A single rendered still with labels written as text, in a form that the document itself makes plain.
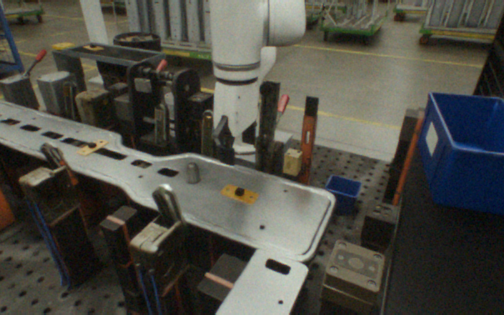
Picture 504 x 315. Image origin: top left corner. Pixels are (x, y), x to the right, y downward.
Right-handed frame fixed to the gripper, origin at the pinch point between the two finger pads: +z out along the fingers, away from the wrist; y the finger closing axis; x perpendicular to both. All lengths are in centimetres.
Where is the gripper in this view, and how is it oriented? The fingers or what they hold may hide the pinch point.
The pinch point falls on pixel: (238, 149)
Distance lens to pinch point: 67.2
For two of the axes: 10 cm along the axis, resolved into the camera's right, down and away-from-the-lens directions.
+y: -4.5, 4.7, -7.5
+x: 8.9, 2.4, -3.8
